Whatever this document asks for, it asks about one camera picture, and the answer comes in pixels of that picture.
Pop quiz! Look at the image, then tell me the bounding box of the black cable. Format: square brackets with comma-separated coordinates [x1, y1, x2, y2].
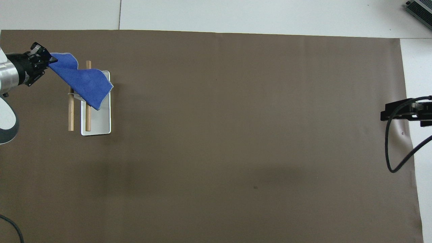
[385, 96, 432, 173]
[0, 214, 25, 243]

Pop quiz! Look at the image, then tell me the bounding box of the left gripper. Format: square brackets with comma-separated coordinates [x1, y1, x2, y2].
[12, 42, 58, 87]

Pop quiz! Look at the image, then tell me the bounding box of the blue towel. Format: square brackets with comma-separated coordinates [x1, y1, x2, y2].
[48, 52, 114, 111]

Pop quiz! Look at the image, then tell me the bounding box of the grey ribbed metal box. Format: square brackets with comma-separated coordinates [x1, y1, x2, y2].
[405, 0, 432, 31]

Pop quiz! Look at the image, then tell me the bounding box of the white rack with wooden bars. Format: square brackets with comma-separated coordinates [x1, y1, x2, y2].
[67, 60, 112, 136]

